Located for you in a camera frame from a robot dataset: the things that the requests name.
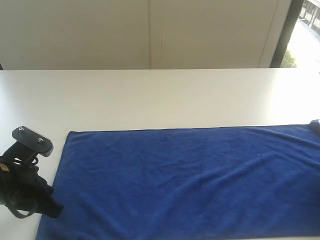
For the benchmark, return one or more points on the dark window frame post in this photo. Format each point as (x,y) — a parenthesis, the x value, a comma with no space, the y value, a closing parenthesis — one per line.
(286,33)

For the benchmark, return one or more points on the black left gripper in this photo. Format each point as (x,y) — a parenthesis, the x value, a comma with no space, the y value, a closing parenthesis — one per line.
(24,192)

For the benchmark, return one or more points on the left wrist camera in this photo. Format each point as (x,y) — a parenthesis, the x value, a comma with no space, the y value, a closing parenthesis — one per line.
(28,145)

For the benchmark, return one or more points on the blue microfibre towel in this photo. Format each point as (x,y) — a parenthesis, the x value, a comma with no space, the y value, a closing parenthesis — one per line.
(188,184)

